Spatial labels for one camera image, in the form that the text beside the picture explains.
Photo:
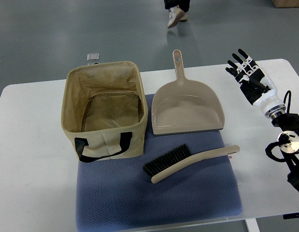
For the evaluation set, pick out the blue textured cushion mat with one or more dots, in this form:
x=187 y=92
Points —
x=114 y=195

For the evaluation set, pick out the yellow fabric bag black handle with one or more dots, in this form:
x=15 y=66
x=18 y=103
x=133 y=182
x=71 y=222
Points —
x=104 y=111

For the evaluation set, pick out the person's white sneakers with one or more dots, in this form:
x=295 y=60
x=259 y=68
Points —
x=177 y=10

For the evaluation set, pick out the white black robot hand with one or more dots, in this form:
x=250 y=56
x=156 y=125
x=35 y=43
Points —
x=256 y=85

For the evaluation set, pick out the black bracket under table edge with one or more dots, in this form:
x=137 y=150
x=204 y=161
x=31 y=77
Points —
x=291 y=216

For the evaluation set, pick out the beige hand broom black bristles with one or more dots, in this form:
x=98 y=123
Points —
x=179 y=158

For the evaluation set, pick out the cardboard box corner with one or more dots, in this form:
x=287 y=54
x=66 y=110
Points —
x=285 y=3

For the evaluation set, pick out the small silver metal object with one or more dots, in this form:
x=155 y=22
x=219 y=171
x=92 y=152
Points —
x=93 y=58

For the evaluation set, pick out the beige plastic dustpan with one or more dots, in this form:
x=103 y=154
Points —
x=184 y=105

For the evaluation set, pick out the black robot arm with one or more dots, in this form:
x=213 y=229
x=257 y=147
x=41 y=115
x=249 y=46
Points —
x=286 y=147

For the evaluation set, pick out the white table leg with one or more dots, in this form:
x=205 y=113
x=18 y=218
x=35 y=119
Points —
x=252 y=225

